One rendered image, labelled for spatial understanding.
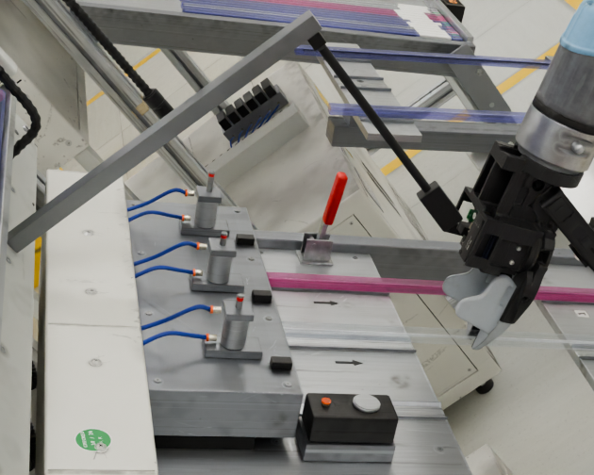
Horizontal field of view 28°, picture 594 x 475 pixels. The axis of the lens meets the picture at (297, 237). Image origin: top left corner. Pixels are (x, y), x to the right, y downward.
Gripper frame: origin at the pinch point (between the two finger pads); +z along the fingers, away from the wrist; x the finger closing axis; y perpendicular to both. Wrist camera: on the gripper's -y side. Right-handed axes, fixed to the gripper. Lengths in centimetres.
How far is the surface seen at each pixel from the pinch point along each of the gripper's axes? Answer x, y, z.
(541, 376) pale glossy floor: -95, -75, 57
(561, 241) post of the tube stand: -47, -33, 7
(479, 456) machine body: -19.5, -19.5, 28.1
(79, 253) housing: -1.2, 41.5, 1.6
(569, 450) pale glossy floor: -73, -73, 60
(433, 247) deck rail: -19.2, -0.4, 0.4
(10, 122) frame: -9, 50, -6
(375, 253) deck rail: -19.0, 6.1, 2.8
